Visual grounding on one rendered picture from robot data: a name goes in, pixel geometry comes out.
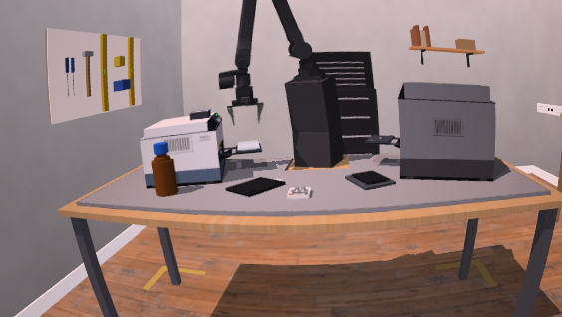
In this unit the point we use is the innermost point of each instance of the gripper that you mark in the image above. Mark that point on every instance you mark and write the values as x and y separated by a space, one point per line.
252 102

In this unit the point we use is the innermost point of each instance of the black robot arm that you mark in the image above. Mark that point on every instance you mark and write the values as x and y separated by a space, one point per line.
298 48

